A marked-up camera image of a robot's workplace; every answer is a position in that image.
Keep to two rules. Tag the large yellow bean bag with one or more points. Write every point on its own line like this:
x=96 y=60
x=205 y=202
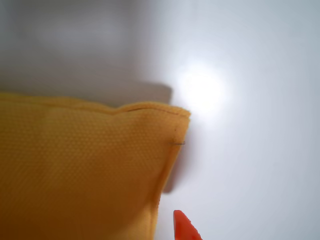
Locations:
x=75 y=175

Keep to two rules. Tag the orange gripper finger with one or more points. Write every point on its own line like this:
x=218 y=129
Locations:
x=183 y=227

